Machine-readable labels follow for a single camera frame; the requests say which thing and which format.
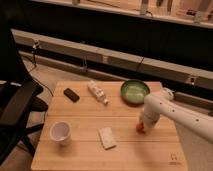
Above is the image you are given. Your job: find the red pepper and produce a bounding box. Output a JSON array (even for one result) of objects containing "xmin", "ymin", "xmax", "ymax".
[{"xmin": 136, "ymin": 123, "xmax": 145, "ymax": 133}]

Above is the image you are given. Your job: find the black rectangular block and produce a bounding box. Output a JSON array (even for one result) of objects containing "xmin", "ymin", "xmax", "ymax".
[{"xmin": 63, "ymin": 88, "xmax": 80, "ymax": 102}]

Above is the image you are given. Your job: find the black office chair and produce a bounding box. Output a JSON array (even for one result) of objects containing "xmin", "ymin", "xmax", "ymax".
[{"xmin": 0, "ymin": 18, "xmax": 48, "ymax": 165}]

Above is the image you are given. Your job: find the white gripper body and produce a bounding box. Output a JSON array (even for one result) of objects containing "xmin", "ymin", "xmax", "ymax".
[{"xmin": 139, "ymin": 113, "xmax": 160, "ymax": 130}]

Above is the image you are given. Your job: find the white sponge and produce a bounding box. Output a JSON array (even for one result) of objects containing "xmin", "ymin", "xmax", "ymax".
[{"xmin": 98, "ymin": 127, "xmax": 117, "ymax": 150}]

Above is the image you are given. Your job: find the black cable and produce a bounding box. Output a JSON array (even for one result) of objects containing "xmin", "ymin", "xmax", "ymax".
[{"xmin": 20, "ymin": 43, "xmax": 54, "ymax": 98}]

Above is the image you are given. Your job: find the green bowl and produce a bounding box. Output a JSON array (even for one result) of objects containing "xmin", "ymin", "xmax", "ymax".
[{"xmin": 120, "ymin": 79, "xmax": 150, "ymax": 105}]

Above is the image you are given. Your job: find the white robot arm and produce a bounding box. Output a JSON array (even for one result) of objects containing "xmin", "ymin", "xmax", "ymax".
[{"xmin": 139, "ymin": 88, "xmax": 213, "ymax": 144}]

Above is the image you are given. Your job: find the white paper cup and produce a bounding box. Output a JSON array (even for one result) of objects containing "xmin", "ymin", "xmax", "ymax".
[{"xmin": 50, "ymin": 122, "xmax": 71, "ymax": 146}]

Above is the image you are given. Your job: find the white plastic bottle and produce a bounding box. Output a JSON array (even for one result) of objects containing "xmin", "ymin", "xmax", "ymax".
[{"xmin": 87, "ymin": 81, "xmax": 109, "ymax": 105}]

